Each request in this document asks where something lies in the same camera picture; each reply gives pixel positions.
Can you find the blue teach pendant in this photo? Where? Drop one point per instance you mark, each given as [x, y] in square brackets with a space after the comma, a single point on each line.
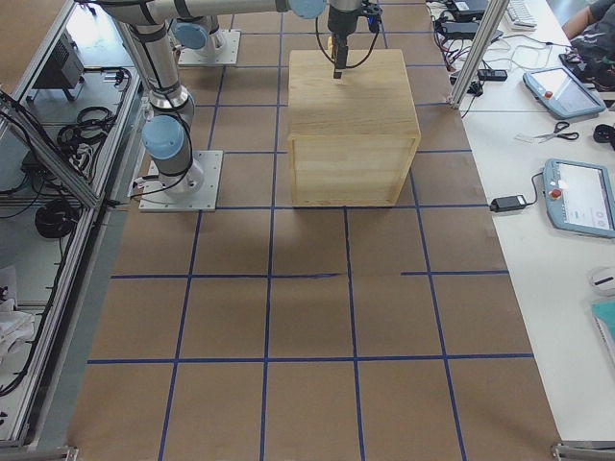
[562, 94]
[579, 197]

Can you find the far blue teach pendant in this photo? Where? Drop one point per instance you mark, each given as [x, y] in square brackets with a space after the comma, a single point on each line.
[562, 94]

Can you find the wooden drawer cabinet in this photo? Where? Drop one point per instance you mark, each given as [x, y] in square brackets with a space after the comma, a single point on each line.
[351, 140]

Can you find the near blue teach pendant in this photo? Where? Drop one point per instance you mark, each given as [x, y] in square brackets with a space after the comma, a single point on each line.
[579, 197]

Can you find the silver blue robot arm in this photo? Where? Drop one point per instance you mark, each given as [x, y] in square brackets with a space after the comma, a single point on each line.
[167, 136]

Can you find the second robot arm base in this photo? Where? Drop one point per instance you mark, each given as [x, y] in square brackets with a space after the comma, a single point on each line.
[201, 34]

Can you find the grey rear mounting plate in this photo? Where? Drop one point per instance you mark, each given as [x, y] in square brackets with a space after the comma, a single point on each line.
[228, 55]

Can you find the aluminium frame post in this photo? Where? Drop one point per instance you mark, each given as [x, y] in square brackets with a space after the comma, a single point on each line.
[488, 26]

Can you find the black power adapter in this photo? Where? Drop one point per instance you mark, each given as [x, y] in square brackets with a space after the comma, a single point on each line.
[508, 203]

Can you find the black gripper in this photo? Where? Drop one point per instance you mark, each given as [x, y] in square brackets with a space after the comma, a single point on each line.
[341, 21]

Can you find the black handled scissors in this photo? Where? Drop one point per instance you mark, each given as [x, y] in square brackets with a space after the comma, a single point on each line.
[559, 131]

